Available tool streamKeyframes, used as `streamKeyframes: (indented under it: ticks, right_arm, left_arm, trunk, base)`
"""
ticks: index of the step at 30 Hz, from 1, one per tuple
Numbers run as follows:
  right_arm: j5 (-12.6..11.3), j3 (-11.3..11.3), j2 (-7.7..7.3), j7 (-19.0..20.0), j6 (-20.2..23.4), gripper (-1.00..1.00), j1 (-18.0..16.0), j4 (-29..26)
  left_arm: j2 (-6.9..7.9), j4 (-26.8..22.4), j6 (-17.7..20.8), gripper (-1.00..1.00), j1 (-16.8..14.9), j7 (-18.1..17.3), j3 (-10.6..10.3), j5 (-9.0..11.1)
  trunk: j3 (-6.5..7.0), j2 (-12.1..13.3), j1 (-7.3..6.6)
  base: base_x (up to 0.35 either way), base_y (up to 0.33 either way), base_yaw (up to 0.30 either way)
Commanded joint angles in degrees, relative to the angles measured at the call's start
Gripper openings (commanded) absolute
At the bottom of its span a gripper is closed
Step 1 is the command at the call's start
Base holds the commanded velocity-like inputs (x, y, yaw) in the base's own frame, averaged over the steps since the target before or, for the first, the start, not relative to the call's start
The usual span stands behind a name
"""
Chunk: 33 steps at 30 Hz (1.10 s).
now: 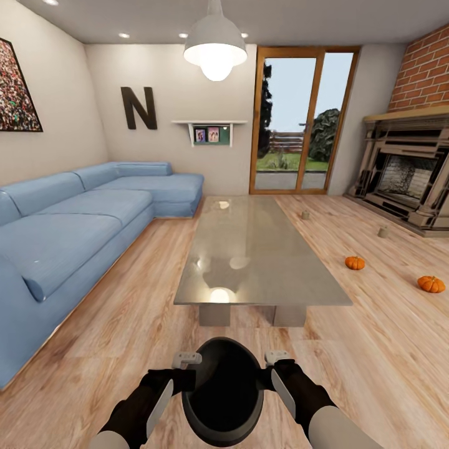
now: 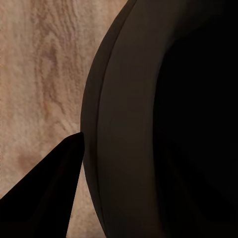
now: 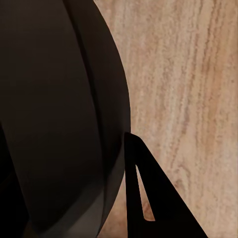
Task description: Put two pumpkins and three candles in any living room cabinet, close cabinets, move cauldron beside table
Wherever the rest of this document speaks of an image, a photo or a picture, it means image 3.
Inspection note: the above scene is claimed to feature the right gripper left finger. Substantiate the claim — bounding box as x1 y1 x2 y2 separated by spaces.
0 155 29 238

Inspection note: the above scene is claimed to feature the cauldron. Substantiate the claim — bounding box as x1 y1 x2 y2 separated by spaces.
0 0 131 238

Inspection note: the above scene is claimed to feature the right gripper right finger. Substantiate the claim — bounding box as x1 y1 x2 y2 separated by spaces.
124 132 208 238

